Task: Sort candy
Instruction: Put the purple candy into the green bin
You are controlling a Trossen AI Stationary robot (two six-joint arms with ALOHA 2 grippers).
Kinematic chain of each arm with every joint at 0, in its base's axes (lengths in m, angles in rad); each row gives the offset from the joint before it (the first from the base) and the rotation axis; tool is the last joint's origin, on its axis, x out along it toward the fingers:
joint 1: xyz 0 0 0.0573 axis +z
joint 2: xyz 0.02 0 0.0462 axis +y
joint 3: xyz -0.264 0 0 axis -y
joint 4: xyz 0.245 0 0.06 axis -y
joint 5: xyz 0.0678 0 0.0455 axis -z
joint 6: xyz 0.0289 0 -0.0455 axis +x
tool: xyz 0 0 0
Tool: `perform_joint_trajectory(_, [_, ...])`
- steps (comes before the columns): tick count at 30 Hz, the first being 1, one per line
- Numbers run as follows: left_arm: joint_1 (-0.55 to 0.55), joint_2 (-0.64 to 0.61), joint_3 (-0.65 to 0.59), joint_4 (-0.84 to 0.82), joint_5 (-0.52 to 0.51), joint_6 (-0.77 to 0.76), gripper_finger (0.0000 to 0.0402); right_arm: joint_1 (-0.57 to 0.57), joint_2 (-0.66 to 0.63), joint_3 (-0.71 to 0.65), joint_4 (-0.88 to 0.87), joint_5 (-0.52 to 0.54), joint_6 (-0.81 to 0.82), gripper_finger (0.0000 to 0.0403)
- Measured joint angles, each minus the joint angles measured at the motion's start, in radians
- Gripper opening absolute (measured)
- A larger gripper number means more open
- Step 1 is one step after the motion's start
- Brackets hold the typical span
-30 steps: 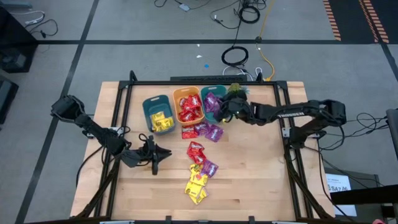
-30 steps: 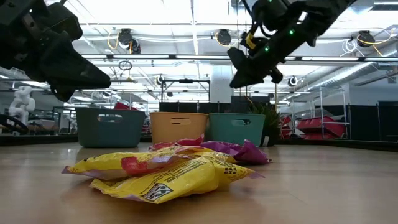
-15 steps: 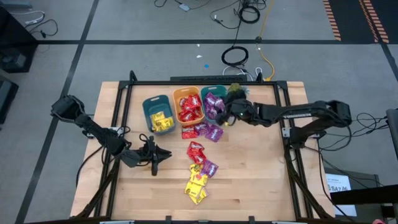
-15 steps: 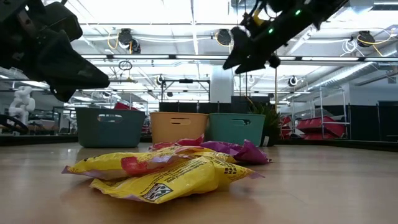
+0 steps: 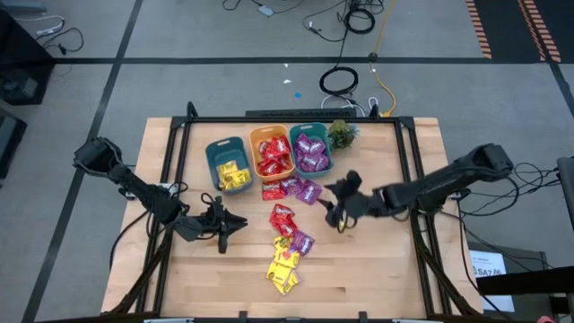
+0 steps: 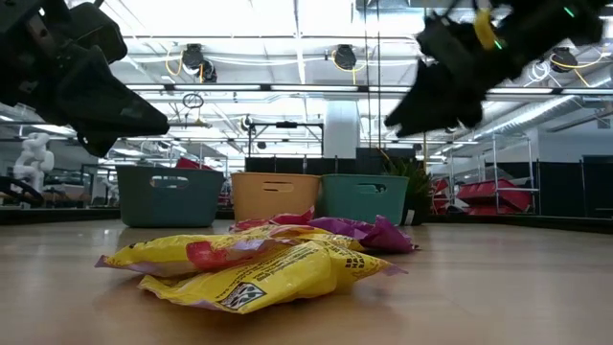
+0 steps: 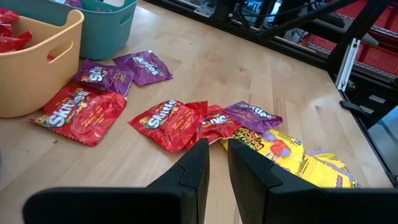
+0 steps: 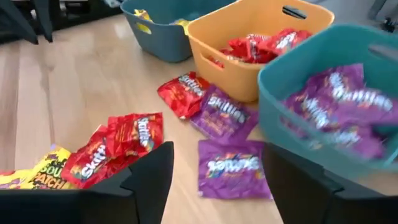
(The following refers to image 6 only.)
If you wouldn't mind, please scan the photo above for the purple Skittles candy bag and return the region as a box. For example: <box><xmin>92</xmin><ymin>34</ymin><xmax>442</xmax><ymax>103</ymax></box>
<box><xmin>356</xmin><ymin>214</ymin><xmax>420</xmax><ymax>255</ymax></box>
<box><xmin>307</xmin><ymin>216</ymin><xmax>384</xmax><ymax>240</ymax></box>

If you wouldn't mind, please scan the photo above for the thin black hanging rod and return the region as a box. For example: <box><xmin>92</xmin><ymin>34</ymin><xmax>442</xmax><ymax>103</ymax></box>
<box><xmin>375</xmin><ymin>0</ymin><xmax>382</xmax><ymax>150</ymax></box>
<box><xmin>363</xmin><ymin>0</ymin><xmax>370</xmax><ymax>150</ymax></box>

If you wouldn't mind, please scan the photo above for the green potted plant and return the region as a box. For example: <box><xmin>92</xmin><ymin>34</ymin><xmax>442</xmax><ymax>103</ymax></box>
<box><xmin>382</xmin><ymin>155</ymin><xmax>435</xmax><ymax>227</ymax></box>

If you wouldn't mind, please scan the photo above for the yellow label tag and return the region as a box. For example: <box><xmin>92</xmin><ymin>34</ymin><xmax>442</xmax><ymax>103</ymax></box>
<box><xmin>472</xmin><ymin>8</ymin><xmax>500</xmax><ymax>52</ymax></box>

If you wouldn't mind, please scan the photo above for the white square pillar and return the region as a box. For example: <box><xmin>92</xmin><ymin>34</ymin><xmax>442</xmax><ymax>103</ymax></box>
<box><xmin>323</xmin><ymin>99</ymin><xmax>361</xmax><ymax>160</ymax></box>

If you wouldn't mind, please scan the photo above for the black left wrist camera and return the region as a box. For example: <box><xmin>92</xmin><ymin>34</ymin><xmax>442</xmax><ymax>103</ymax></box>
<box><xmin>65</xmin><ymin>1</ymin><xmax>129</xmax><ymax>64</ymax></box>

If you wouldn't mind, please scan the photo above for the orange plastic bin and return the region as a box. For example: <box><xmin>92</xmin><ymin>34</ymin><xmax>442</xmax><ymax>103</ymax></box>
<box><xmin>230</xmin><ymin>172</ymin><xmax>322</xmax><ymax>222</ymax></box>

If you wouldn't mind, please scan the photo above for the blue-grey plastic bin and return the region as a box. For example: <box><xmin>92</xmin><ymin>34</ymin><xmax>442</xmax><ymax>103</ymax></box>
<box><xmin>115</xmin><ymin>165</ymin><xmax>226</xmax><ymax>229</ymax></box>

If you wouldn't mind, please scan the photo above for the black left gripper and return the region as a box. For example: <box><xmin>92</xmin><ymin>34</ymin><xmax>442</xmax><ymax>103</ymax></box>
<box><xmin>0</xmin><ymin>0</ymin><xmax>170</xmax><ymax>158</ymax></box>

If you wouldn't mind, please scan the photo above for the red Skittles candy bag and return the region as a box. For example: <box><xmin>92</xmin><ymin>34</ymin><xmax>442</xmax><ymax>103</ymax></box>
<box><xmin>228</xmin><ymin>206</ymin><xmax>318</xmax><ymax>234</ymax></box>

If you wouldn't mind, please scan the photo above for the teal plastic bin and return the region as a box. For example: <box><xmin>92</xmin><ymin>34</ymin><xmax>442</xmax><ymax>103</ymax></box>
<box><xmin>316</xmin><ymin>173</ymin><xmax>411</xmax><ymax>226</ymax></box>

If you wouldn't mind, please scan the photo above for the black curved cable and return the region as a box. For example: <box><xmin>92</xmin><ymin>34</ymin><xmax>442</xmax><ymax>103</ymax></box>
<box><xmin>0</xmin><ymin>175</ymin><xmax>45</xmax><ymax>208</ymax></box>

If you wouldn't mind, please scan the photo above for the yellow Sour Patch candy bag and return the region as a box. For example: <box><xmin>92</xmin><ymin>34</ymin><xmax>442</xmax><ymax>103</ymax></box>
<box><xmin>94</xmin><ymin>233</ymin><xmax>301</xmax><ymax>279</ymax></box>
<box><xmin>229</xmin><ymin>223</ymin><xmax>369</xmax><ymax>254</ymax></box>
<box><xmin>137</xmin><ymin>239</ymin><xmax>409</xmax><ymax>316</ymax></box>

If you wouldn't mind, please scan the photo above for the long ceiling light strip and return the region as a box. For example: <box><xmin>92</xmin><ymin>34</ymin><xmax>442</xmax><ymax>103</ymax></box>
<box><xmin>125</xmin><ymin>83</ymin><xmax>613</xmax><ymax>96</ymax></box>

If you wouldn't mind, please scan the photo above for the red storage bin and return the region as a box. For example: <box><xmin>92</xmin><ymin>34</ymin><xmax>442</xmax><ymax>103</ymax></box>
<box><xmin>466</xmin><ymin>201</ymin><xmax>534</xmax><ymax>218</ymax></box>
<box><xmin>429</xmin><ymin>176</ymin><xmax>452</xmax><ymax>212</ymax></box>
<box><xmin>457</xmin><ymin>178</ymin><xmax>534</xmax><ymax>205</ymax></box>
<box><xmin>174</xmin><ymin>156</ymin><xmax>216</xmax><ymax>172</ymax></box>

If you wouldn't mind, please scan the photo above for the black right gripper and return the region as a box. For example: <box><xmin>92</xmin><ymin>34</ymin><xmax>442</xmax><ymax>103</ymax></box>
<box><xmin>384</xmin><ymin>16</ymin><xmax>522</xmax><ymax>139</ymax></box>

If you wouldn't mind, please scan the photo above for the metal wire shelf rack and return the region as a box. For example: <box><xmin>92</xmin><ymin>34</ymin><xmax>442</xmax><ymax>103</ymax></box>
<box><xmin>490</xmin><ymin>132</ymin><xmax>537</xmax><ymax>216</ymax></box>

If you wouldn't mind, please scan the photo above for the black gantry frame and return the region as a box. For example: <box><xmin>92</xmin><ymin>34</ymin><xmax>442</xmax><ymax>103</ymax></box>
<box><xmin>246</xmin><ymin>121</ymin><xmax>326</xmax><ymax>159</ymax></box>

